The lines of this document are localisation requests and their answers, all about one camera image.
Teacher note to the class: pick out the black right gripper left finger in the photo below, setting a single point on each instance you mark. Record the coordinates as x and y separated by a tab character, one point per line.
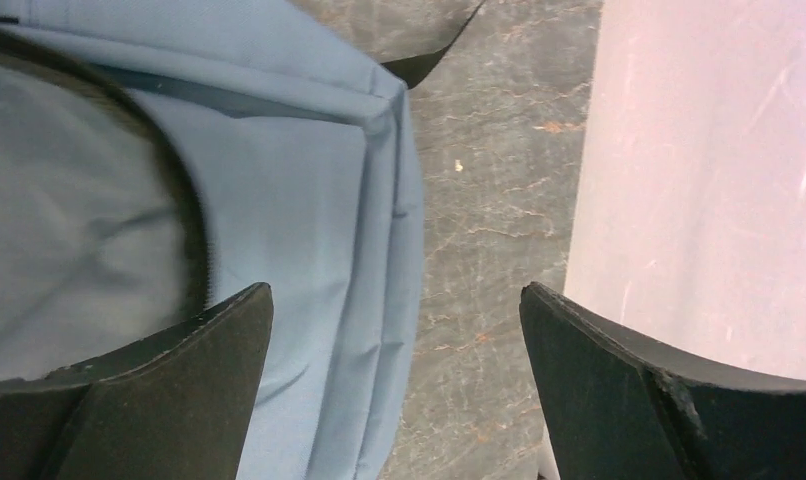
175	405

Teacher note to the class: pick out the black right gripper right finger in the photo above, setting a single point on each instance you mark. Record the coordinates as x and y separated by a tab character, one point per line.
622	405

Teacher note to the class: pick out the blue student backpack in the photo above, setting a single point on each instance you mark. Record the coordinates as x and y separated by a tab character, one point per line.
159	157

